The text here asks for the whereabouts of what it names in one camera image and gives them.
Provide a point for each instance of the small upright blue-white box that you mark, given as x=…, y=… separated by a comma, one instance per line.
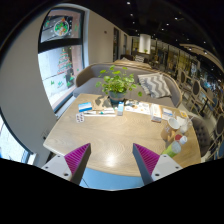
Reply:
x=120, y=108

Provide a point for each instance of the white mug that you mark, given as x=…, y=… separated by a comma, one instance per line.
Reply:
x=173, y=123

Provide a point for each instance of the dark grey tufted chair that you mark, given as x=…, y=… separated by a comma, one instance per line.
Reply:
x=201, y=133

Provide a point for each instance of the group of ceiling lights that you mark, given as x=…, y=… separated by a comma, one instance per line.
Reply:
x=133, y=15

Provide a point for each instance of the group of wooden chairs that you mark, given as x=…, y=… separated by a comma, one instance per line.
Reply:
x=200, y=90

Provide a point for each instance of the small white card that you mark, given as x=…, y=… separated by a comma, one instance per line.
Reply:
x=167, y=113

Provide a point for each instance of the flat round red coaster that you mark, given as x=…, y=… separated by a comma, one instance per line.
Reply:
x=178, y=137

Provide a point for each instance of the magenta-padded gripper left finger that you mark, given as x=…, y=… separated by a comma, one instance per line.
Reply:
x=76, y=160

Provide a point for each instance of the white rectangular box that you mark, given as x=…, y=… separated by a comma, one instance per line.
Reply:
x=156, y=113

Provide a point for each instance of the grey chevron striped cushion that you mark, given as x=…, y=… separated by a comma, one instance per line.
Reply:
x=155, y=85

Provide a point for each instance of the white round column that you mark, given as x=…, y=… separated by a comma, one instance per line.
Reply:
x=144, y=43

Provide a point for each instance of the decorated window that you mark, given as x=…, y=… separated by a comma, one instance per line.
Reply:
x=61, y=60

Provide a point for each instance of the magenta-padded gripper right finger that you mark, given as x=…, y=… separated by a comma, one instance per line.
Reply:
x=148, y=160

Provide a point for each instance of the light blue chair seat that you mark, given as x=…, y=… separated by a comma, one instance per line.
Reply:
x=110, y=180

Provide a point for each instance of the green potted plant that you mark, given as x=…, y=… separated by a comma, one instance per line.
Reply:
x=116, y=83

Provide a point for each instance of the blue and white box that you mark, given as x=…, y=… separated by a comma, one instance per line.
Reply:
x=85, y=106

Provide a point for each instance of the silver blister pack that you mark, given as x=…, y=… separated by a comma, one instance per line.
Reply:
x=80, y=117

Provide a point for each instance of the grey curved sofa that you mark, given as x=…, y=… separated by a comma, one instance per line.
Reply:
x=88, y=85

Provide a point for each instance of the printed white leaflet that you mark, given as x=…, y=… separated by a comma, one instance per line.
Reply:
x=140, y=108

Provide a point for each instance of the green bottle with white cap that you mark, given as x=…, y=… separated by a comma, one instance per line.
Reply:
x=171, y=149

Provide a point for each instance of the clear plastic cup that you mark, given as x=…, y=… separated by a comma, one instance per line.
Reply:
x=185, y=126

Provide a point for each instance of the long white flat box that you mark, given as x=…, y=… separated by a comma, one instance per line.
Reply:
x=100, y=113

